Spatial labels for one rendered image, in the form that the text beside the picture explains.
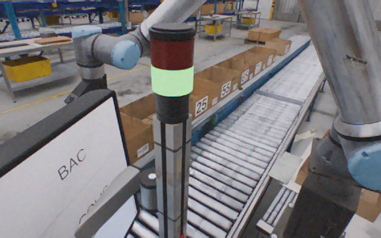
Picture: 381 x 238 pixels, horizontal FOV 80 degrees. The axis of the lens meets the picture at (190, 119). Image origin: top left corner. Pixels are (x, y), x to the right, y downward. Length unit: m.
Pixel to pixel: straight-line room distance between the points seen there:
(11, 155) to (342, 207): 0.93
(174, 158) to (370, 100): 0.44
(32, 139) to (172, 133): 0.15
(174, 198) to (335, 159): 0.63
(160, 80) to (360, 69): 0.43
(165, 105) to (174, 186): 0.13
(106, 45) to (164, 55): 0.54
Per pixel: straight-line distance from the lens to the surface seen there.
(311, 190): 0.97
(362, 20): 0.56
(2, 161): 0.28
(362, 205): 1.43
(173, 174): 0.33
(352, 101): 0.61
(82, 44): 0.83
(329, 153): 0.90
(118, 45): 0.75
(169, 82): 0.26
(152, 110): 1.67
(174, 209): 0.39
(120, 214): 0.49
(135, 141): 1.20
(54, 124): 0.32
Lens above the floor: 1.70
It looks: 30 degrees down
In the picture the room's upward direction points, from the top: 2 degrees clockwise
